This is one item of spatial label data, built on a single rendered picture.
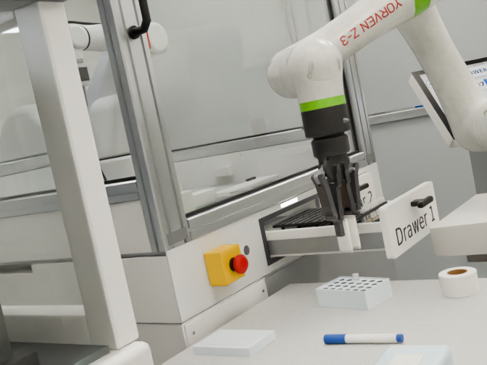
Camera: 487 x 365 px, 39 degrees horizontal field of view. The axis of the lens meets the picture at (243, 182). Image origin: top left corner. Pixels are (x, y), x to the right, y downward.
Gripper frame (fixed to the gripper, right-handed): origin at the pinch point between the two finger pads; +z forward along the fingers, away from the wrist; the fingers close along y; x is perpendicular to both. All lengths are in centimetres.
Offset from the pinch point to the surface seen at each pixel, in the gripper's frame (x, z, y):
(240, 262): -15.2, 1.2, 16.6
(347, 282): -1.4, 9.8, 1.2
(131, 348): 11, -1, 62
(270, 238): -25.4, 1.5, -3.4
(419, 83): -37, -26, -99
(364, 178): -35, -2, -56
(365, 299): 6.9, 11.1, 7.0
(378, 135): -107, -5, -170
